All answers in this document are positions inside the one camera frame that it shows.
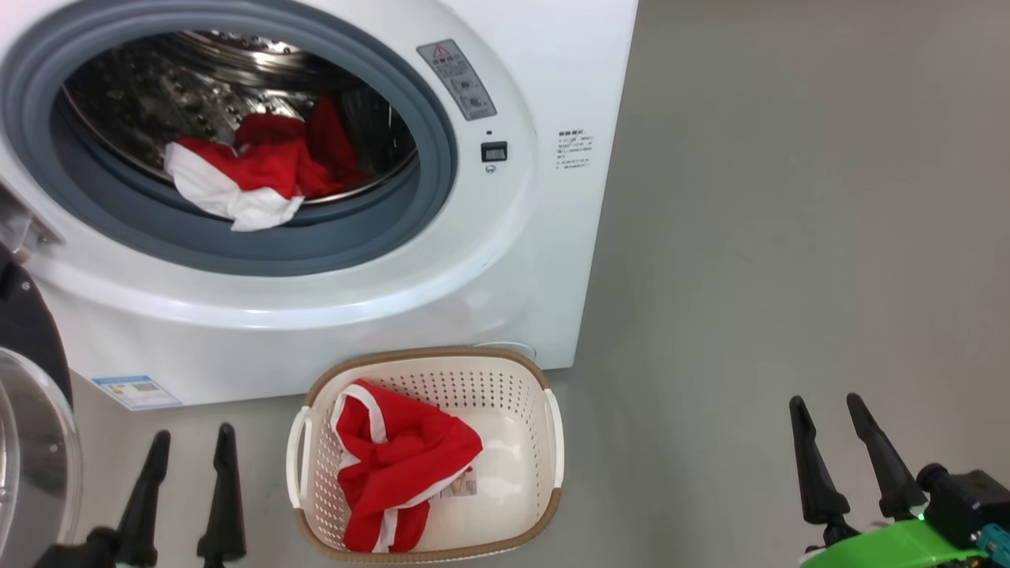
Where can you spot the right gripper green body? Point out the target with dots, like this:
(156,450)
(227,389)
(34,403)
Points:
(899,548)

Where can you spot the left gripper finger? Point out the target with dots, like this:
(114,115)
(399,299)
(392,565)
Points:
(144,505)
(223,505)

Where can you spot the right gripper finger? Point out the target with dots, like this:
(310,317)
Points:
(892,473)
(817,481)

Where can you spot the black round glass washer door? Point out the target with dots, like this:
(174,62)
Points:
(31,442)

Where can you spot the red garment with white trim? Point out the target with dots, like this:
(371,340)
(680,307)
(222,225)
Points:
(402,457)

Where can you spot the red and white garment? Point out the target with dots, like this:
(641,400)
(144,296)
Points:
(260,170)

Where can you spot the basket barcode sticker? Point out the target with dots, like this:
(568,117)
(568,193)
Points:
(461,485)

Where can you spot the cream basket with brown rim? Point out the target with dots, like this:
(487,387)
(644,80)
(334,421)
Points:
(513,450)

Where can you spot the white front-load washing machine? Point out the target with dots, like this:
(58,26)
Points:
(513,260)

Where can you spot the blue energy label sticker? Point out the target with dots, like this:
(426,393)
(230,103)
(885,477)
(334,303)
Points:
(136,392)

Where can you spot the grey warning sticker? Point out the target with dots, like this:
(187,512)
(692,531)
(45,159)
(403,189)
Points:
(458,79)

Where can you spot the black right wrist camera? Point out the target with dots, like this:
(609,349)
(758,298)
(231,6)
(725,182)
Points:
(966,497)

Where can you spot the teal right camera connector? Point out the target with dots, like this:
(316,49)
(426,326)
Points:
(996,544)

